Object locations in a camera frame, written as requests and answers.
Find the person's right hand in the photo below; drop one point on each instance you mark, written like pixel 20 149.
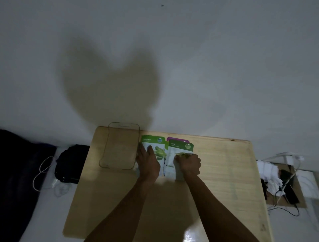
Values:
pixel 189 165

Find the person's left hand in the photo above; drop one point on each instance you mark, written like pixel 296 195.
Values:
pixel 148 165

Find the group of face mask packets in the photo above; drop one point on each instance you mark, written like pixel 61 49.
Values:
pixel 172 159

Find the clear plastic container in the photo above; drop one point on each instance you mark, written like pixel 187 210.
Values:
pixel 119 149

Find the person's left forearm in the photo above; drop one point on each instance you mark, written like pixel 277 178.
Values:
pixel 124 214

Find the person's right forearm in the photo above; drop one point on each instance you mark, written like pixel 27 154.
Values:
pixel 214 214

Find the light wooden table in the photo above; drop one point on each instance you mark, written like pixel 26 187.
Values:
pixel 224 187

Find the black bag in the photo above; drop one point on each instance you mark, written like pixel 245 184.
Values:
pixel 71 164

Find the small black pouch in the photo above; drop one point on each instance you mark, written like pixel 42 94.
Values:
pixel 263 189

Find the crumpled white cloth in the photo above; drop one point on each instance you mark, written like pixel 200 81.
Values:
pixel 268 169

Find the crumpled clear plastic wrapper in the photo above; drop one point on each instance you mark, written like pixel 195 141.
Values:
pixel 61 189

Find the white charger plug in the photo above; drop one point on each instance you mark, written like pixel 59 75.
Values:
pixel 291 159

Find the black power bank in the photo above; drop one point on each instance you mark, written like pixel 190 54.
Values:
pixel 291 192

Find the brown cardboard sheet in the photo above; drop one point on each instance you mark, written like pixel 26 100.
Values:
pixel 300 197

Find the dark blanket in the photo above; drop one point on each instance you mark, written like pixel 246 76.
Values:
pixel 17 187

